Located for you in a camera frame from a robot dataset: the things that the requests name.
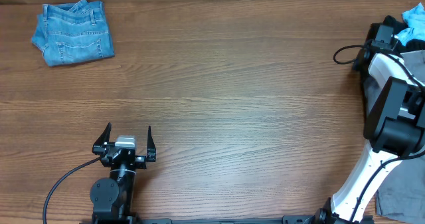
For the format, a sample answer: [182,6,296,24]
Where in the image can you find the folded blue denim jeans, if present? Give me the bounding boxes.
[31,0,115,66]

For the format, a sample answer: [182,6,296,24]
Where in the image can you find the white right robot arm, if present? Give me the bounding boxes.
[312,23,424,223]

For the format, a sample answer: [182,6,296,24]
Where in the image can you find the light blue cloth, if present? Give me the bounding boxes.
[397,3,425,46]

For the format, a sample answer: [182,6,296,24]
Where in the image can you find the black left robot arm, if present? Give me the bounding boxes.
[90,123,156,224]

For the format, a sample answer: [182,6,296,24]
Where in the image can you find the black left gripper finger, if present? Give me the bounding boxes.
[92,122,112,154]
[146,126,156,162]

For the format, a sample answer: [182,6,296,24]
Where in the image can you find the black garment with white label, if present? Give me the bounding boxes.
[366,15,424,53]

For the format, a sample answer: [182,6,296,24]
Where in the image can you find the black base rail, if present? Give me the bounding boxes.
[79,210,376,224]

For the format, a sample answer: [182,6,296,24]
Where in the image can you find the grey shorts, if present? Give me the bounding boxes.
[363,50,424,224]

